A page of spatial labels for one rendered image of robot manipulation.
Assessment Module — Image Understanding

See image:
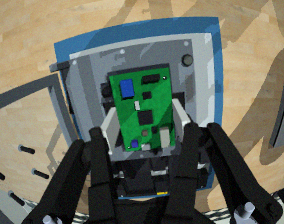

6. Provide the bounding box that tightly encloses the green circuit board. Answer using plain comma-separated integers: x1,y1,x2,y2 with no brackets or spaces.
109,67,175,151

